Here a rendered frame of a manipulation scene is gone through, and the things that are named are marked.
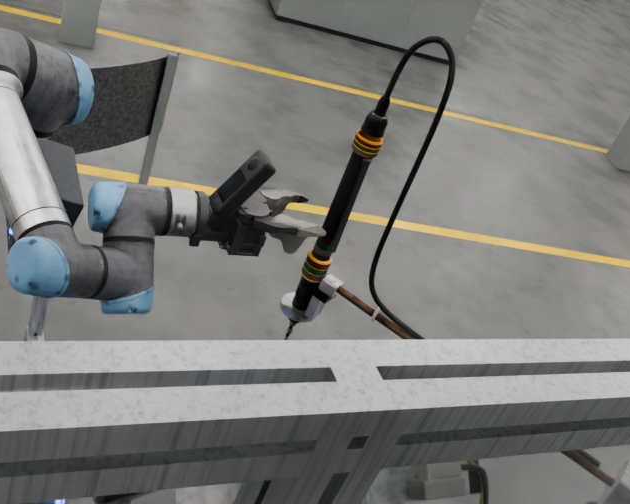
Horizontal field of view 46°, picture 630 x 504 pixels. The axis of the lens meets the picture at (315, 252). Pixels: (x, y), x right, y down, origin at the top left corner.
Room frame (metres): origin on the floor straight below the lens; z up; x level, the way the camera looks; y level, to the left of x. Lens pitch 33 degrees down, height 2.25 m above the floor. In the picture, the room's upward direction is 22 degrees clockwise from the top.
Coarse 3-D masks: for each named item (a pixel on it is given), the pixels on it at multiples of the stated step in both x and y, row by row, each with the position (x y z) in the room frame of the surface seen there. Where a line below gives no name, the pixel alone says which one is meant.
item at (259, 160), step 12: (252, 156) 1.01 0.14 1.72; (264, 156) 1.00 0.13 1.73; (240, 168) 1.00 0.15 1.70; (252, 168) 0.99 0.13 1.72; (264, 168) 0.98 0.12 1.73; (228, 180) 1.00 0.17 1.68; (240, 180) 0.98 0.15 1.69; (252, 180) 0.98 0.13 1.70; (264, 180) 0.99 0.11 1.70; (216, 192) 0.99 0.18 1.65; (228, 192) 0.97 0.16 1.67; (240, 192) 0.97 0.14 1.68; (252, 192) 0.98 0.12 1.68; (216, 204) 0.96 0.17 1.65; (228, 204) 0.96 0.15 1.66; (240, 204) 0.97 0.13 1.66; (228, 216) 0.96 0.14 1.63
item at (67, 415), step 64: (0, 384) 0.17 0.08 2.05; (64, 384) 0.18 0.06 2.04; (128, 384) 0.19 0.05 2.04; (192, 384) 0.21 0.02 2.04; (256, 384) 0.21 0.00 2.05; (320, 384) 0.23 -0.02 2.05; (384, 384) 0.24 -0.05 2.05; (448, 384) 0.26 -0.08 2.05; (512, 384) 0.27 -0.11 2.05; (576, 384) 0.29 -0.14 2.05; (0, 448) 0.15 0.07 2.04; (64, 448) 0.16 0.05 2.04; (128, 448) 0.17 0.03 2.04; (192, 448) 0.18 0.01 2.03; (256, 448) 0.20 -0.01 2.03; (320, 448) 0.21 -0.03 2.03; (384, 448) 0.23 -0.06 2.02; (448, 448) 0.25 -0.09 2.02; (512, 448) 0.27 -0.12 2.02; (576, 448) 0.30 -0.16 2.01
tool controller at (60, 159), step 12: (48, 144) 1.56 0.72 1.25; (60, 144) 1.60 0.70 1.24; (48, 156) 1.51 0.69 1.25; (60, 156) 1.54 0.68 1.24; (72, 156) 1.58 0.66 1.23; (60, 168) 1.49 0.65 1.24; (72, 168) 1.52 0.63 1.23; (60, 180) 1.44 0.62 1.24; (72, 180) 1.47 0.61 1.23; (60, 192) 1.40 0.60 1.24; (72, 192) 1.43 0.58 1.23; (72, 204) 1.39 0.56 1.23; (72, 216) 1.39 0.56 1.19; (12, 240) 1.34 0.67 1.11
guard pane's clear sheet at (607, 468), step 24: (528, 456) 0.31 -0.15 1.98; (552, 456) 0.32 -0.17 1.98; (576, 456) 0.33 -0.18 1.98; (600, 456) 0.34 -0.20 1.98; (624, 456) 0.35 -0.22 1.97; (264, 480) 0.23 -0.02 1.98; (384, 480) 0.26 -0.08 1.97; (408, 480) 0.27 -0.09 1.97; (432, 480) 0.28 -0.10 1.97; (456, 480) 0.29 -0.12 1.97; (480, 480) 0.30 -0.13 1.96; (504, 480) 0.31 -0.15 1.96; (528, 480) 0.32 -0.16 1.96; (552, 480) 0.33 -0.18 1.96; (576, 480) 0.34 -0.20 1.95; (600, 480) 0.35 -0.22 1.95; (624, 480) 0.37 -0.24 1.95
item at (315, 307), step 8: (320, 288) 1.05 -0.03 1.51; (328, 288) 1.05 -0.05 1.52; (336, 288) 1.05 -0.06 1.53; (288, 296) 1.09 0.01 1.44; (312, 296) 1.06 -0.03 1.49; (320, 296) 1.05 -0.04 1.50; (328, 296) 1.05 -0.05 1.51; (280, 304) 1.07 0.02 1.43; (288, 304) 1.07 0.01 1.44; (312, 304) 1.06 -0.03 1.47; (320, 304) 1.06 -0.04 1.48; (288, 312) 1.05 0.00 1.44; (296, 312) 1.05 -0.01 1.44; (304, 312) 1.06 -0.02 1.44; (312, 312) 1.05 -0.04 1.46; (320, 312) 1.07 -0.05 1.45; (296, 320) 1.04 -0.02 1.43; (304, 320) 1.05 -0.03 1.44; (312, 320) 1.06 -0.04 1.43
